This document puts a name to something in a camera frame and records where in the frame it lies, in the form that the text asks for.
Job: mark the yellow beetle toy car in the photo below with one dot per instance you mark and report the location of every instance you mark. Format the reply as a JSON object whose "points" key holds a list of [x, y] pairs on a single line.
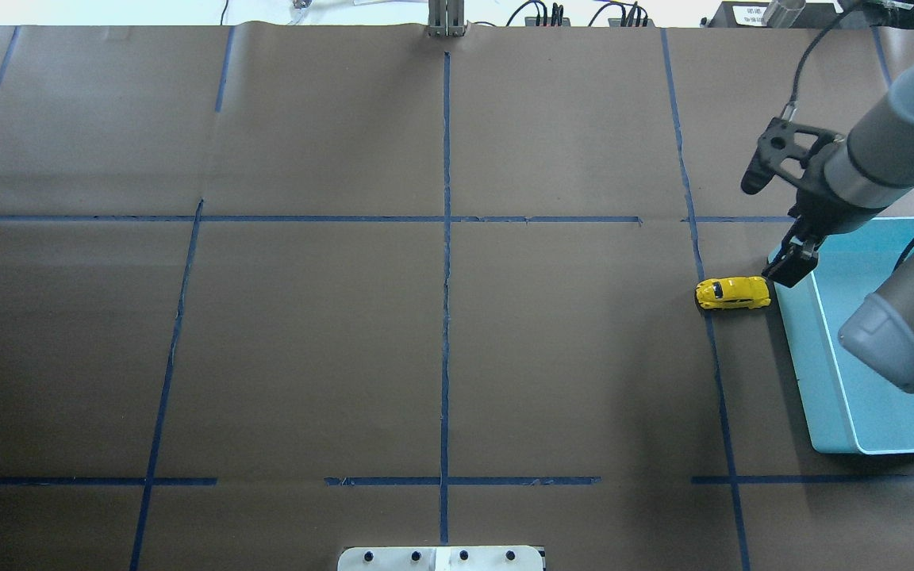
{"points": [[733, 292]]}

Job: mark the brown paper table cover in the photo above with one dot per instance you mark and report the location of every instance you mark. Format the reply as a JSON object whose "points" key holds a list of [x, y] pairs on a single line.
{"points": [[269, 293]]}

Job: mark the turquoise plastic bin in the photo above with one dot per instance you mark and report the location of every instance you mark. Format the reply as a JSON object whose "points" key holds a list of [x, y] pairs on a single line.
{"points": [[848, 406]]}

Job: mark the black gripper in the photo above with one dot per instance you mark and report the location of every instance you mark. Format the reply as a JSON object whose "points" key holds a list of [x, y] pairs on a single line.
{"points": [[822, 203]]}

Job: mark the white metal base plate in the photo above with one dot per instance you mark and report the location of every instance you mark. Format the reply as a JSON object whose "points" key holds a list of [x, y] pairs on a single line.
{"points": [[500, 557]]}

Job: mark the aluminium frame post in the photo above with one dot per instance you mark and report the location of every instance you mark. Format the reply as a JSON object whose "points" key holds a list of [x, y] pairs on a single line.
{"points": [[446, 18]]}

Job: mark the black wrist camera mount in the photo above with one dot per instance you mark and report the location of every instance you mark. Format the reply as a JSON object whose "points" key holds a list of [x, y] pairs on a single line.
{"points": [[791, 151]]}

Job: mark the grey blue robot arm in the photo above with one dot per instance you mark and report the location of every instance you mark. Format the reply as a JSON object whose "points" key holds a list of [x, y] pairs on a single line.
{"points": [[880, 333]]}

